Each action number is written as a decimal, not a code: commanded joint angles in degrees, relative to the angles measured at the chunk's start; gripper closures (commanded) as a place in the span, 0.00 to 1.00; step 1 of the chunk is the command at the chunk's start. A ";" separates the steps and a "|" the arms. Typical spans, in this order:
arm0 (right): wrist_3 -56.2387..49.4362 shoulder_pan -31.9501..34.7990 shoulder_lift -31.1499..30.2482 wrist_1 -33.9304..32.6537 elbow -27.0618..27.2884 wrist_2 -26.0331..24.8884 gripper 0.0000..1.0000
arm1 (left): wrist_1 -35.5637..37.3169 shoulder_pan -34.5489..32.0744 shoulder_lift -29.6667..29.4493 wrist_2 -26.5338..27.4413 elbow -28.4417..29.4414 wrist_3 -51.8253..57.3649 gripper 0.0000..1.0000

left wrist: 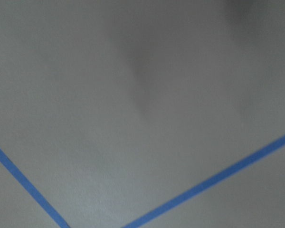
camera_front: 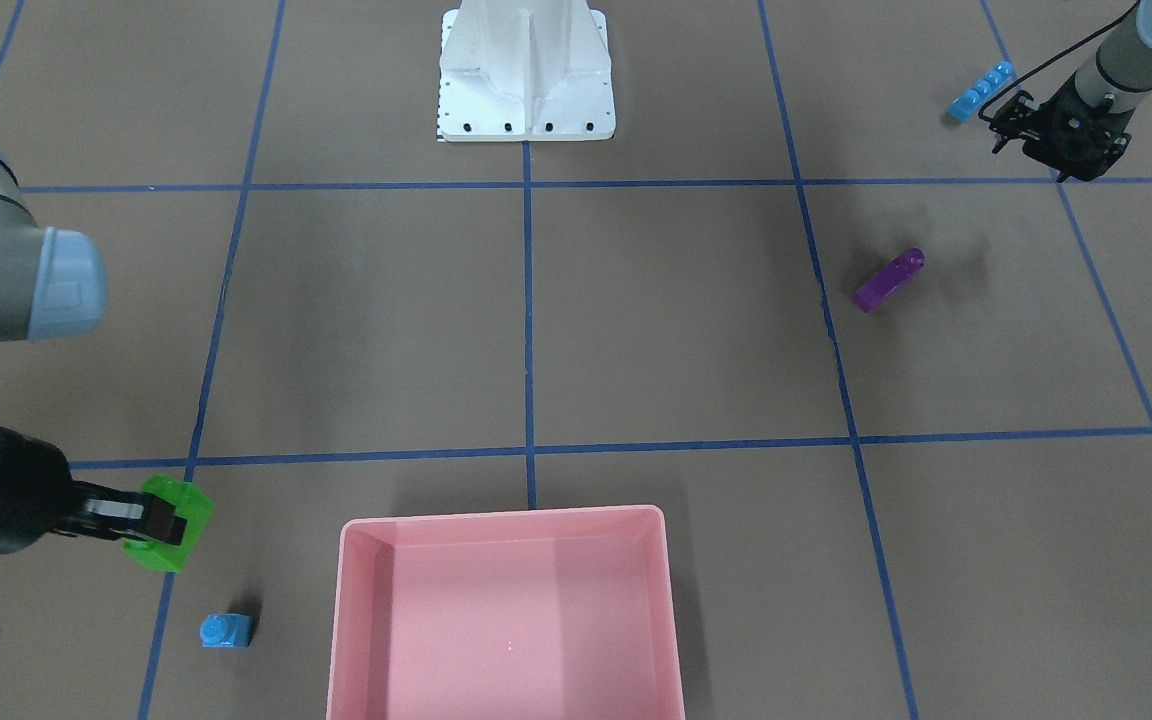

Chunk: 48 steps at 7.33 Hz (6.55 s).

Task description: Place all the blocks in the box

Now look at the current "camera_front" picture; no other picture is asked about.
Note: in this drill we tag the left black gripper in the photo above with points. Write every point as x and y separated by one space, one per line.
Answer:
1013 113

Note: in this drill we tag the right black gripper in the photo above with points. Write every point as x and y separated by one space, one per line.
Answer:
24 492

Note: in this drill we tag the green block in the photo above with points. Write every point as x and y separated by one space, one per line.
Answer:
180 512

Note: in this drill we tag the long blue block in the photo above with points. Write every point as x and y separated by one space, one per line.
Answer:
966 105

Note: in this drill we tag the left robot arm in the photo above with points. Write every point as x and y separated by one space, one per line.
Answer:
1121 65

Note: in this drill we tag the pink plastic box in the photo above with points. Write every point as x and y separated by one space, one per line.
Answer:
536 614

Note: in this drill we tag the small blue block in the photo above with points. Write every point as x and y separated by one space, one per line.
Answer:
226 631

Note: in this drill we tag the purple block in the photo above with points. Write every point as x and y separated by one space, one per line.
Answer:
881 286

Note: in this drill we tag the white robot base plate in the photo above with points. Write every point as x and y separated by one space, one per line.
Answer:
525 71

